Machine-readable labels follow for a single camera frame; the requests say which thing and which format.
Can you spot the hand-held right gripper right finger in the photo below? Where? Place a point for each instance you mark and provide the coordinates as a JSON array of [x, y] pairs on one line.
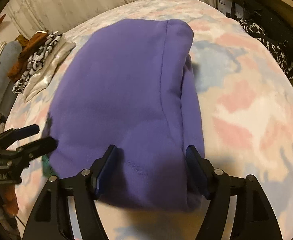
[[195, 167]]

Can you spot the cream patterned curtain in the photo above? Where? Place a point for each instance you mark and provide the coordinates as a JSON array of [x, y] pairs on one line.
[[86, 2]]

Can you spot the black and white patterned garment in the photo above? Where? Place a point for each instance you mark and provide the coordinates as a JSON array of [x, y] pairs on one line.
[[36, 62]]

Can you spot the brown folded cloth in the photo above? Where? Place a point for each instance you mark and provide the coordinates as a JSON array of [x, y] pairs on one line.
[[29, 45]]

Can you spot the white storage box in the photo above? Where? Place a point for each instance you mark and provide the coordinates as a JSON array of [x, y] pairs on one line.
[[224, 6]]

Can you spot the black cloth with white pattern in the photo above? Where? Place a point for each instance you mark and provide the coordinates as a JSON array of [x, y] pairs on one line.
[[274, 47]]

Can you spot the purple zip hoodie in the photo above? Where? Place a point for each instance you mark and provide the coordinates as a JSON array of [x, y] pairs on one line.
[[124, 92]]

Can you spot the silver folded garment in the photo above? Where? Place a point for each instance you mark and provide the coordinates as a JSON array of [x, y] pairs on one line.
[[44, 80]]

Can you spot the floral pastel bed blanket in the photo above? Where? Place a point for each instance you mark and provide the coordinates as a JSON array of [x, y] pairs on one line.
[[249, 92]]

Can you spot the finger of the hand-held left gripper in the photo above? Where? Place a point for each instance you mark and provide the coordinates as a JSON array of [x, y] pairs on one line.
[[29, 129], [41, 146]]

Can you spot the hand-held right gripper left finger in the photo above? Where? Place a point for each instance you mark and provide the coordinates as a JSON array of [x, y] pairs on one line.
[[106, 167]]

